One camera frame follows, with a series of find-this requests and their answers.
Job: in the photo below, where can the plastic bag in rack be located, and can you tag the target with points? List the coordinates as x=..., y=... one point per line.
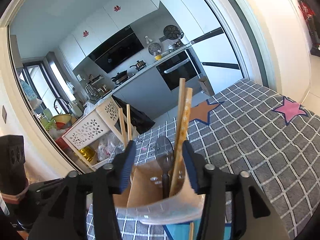
x=106, y=145

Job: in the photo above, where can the black range hood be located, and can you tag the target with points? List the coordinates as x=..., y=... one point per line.
x=116, y=49

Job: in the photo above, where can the black wok on stove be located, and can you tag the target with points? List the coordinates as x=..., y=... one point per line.
x=120, y=77

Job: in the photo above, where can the white perforated storage rack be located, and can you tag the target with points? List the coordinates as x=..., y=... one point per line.
x=103, y=119

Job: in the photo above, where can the brass pot on stove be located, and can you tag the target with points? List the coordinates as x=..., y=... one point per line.
x=139, y=65

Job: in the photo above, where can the cardboard box on floor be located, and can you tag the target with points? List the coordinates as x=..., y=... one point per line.
x=205, y=85

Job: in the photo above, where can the white plastic utensil holder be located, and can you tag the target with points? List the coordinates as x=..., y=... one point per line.
x=143, y=199

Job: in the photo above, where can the red clothes rack items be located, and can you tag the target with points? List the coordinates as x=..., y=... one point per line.
x=312, y=23

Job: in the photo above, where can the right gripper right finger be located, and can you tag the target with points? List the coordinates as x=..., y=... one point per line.
x=209, y=180

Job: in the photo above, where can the dark spoon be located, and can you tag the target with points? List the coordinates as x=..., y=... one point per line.
x=164, y=153

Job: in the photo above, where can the black multi-hole frying pan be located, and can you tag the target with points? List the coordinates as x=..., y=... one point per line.
x=171, y=32

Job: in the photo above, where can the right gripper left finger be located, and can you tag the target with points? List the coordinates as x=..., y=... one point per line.
x=110, y=179

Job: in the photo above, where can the white refrigerator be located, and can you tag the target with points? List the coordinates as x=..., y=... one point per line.
x=211, y=45

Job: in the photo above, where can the black kitchen faucet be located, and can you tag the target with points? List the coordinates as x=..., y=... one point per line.
x=63, y=104

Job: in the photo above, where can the black built-in oven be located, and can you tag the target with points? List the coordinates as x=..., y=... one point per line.
x=181, y=65

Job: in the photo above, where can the wooden chopstick horizontal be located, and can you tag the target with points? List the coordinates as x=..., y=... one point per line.
x=128, y=116
x=122, y=127

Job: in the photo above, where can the plain wooden chopstick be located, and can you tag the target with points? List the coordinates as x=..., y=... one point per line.
x=180, y=108

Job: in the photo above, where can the blue patterned chopstick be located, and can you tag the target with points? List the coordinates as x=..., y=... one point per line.
x=181, y=138

